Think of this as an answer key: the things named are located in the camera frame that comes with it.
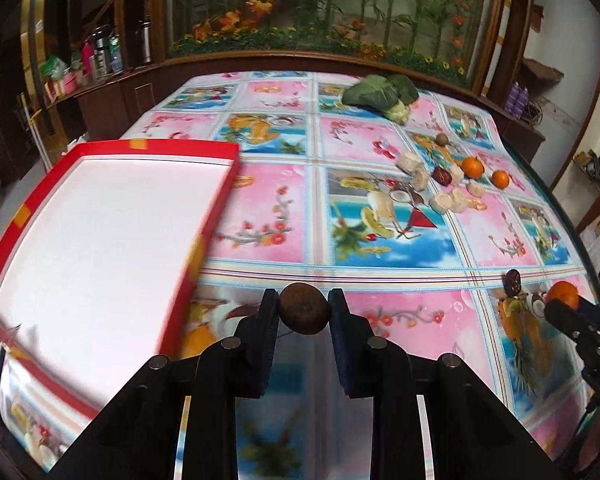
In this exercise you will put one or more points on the purple bottles on shelf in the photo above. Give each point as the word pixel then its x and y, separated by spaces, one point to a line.
pixel 517 100

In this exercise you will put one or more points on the small brown longan fruit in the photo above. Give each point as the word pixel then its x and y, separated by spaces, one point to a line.
pixel 442 139

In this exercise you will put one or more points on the colourful fruit print tablecloth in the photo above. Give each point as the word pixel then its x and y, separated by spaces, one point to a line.
pixel 319 199

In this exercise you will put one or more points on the bottles on left shelf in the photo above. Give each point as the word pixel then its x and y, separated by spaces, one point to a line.
pixel 96 58

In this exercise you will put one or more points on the glass plant display cabinet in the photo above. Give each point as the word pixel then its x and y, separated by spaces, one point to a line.
pixel 443 39

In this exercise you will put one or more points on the dark red jujube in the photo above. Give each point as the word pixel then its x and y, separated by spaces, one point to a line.
pixel 442 176

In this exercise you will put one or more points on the beige cake piece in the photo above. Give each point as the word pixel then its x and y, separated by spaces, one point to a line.
pixel 409 163
pixel 419 180
pixel 475 189
pixel 441 203
pixel 457 174
pixel 459 201

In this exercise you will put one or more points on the orange mandarin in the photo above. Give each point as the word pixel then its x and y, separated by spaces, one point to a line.
pixel 472 167
pixel 500 179
pixel 564 292

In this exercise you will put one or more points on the green leafy bok choy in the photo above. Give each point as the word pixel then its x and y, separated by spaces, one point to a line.
pixel 390 96

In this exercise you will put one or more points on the dark red date fruit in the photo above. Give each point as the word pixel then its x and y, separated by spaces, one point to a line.
pixel 512 283

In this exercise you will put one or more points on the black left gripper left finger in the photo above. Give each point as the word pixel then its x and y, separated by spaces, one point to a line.
pixel 239 366

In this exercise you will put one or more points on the brown round longan fruit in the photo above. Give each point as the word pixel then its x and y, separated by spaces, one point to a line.
pixel 303 309

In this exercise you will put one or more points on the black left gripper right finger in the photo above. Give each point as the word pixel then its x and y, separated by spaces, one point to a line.
pixel 368 365

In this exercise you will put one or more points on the red rimmed white tray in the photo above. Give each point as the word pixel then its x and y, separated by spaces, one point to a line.
pixel 99 262

